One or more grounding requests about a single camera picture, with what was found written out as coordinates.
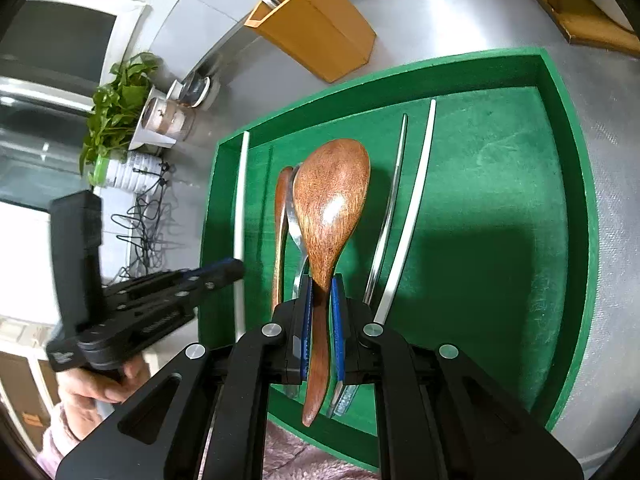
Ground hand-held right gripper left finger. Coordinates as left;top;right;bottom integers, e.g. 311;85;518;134
56;274;315;480

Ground green leafy plant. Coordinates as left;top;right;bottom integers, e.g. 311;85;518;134
80;52;163;186

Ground pink fleece garment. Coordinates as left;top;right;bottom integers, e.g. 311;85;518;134
262;420;381;480

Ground hexagonal wooden utensil holder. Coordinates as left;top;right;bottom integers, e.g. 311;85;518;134
244;0;377;83

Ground person's left forearm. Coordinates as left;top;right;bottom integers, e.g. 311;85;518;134
40;400;118;480

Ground black cables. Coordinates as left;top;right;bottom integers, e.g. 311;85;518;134
112;160;176;281

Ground slim dark wooden spoon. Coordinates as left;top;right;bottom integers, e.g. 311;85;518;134
271;166;296;311

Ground white paper bag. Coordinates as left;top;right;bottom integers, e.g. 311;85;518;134
127;85;173;150

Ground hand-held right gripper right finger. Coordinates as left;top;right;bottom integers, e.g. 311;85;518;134
330;274;585;480

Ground metal spoon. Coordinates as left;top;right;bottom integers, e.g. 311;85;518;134
285;164;311;401

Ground grey ceramic bowl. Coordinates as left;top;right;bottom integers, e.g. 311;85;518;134
180;74;221;108

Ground silver metal chopstick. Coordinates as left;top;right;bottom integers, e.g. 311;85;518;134
327;113;410;418

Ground white ribbed plant pot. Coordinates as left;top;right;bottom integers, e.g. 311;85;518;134
92;152;166;192

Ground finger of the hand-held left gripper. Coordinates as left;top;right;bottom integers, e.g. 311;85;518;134
120;294;201;343
102;258;246;306

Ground glass jar with printed lid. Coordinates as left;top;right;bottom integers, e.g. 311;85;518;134
140;97;196;142

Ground green wooden tray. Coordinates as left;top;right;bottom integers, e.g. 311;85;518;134
199;47;600;473

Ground wooden shelf rack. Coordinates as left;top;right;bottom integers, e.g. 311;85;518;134
495;0;640;58

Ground large wooden spoon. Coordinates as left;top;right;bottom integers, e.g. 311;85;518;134
292;138;372;428

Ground person's left hand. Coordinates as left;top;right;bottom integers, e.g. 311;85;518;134
57;360;151;436

